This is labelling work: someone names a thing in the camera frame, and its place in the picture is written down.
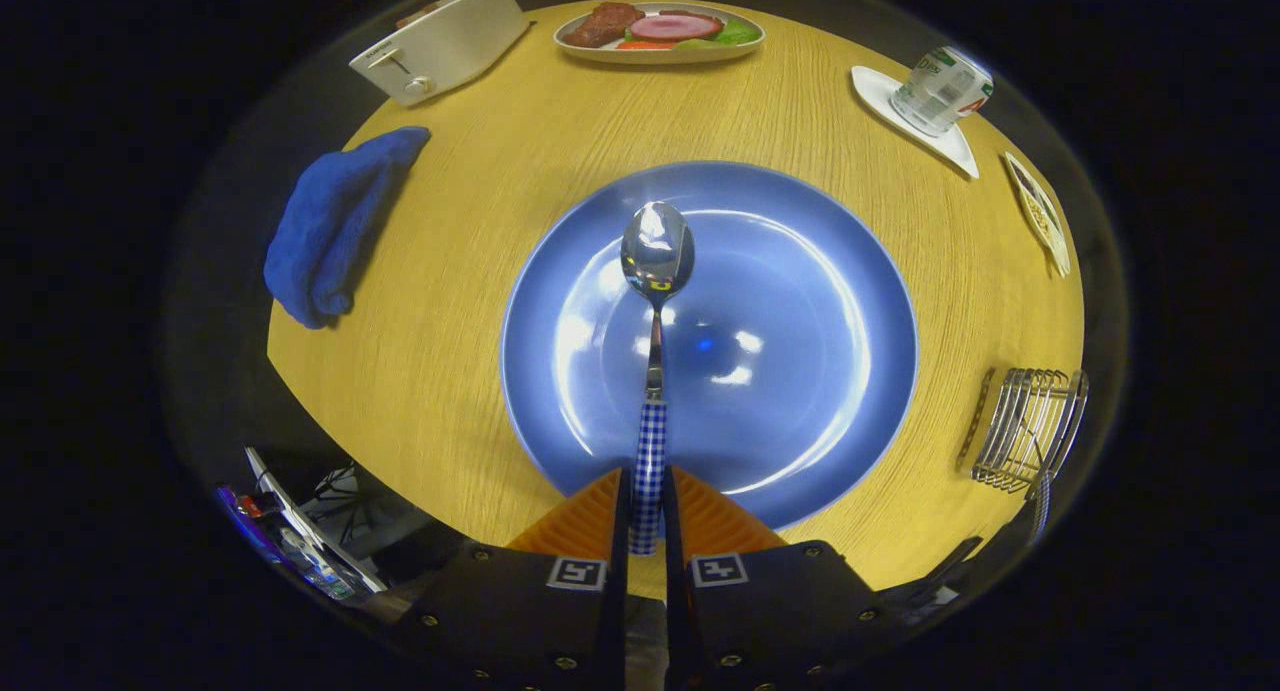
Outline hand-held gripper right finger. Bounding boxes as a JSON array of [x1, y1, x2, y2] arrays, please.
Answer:
[[662, 465, 906, 691]]

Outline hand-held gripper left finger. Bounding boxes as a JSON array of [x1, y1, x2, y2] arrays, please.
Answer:
[[385, 467, 633, 691]]

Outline spoon with blue checked handle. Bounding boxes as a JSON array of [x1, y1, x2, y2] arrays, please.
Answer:
[[620, 201, 696, 557]]

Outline lit screen device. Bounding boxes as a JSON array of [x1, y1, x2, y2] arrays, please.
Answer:
[[215, 446, 389, 604]]

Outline blue round plate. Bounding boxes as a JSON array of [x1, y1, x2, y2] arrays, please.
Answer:
[[500, 161, 919, 532]]

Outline blue folded cloth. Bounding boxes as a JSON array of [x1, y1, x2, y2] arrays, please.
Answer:
[[263, 126, 433, 330]]

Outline white divided bean tray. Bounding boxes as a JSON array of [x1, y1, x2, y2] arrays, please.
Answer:
[[1003, 151, 1072, 278]]

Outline white square coaster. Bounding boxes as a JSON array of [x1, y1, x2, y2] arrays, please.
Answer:
[[850, 65, 981, 180]]

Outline clear plastic bottle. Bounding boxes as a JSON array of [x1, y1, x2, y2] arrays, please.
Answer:
[[890, 46, 996, 138]]

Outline white toaster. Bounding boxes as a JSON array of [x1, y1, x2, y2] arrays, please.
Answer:
[[348, 0, 531, 108]]

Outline plate of toy food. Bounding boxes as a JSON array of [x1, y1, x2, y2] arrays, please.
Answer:
[[553, 1, 766, 66]]

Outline metal wire cutlery basket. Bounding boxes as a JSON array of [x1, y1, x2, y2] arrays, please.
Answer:
[[955, 366, 1091, 494]]

